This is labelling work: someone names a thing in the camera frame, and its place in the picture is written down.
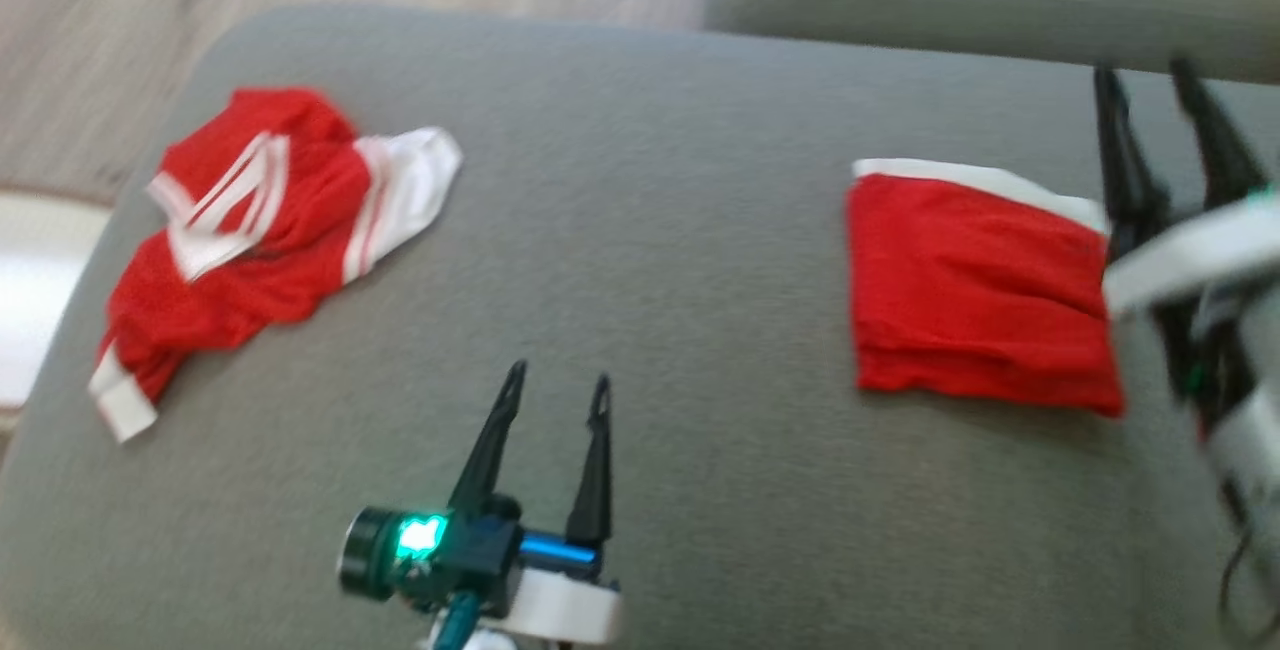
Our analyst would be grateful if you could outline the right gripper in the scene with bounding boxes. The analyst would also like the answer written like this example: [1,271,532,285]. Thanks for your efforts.
[1093,55,1280,436]

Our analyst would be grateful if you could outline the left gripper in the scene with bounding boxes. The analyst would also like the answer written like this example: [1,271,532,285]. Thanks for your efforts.
[338,360,623,646]

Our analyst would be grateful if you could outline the red shorts with white band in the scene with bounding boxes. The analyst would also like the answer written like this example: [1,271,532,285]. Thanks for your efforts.
[846,158,1126,419]

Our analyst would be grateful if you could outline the red number 23 jersey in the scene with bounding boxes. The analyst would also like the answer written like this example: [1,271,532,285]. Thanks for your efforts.
[88,87,464,444]

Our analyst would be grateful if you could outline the large grey sofa seat cushion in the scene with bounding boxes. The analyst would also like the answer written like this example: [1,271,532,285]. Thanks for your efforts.
[0,2,1280,650]

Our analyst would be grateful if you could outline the white floor mat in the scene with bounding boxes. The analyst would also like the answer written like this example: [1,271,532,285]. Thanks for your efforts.
[0,188,113,413]

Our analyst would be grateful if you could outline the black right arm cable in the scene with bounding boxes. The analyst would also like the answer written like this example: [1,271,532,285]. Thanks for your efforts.
[1215,490,1280,647]

